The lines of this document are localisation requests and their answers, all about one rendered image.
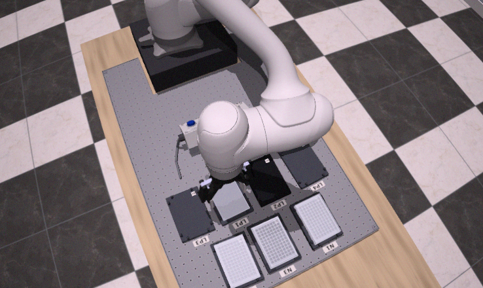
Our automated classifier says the white button panel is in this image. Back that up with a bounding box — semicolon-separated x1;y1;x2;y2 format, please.
175;102;248;179

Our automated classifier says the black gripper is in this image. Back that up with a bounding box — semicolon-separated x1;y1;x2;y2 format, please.
198;161;254;208

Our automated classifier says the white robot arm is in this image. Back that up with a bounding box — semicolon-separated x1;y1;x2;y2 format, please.
139;0;334;180

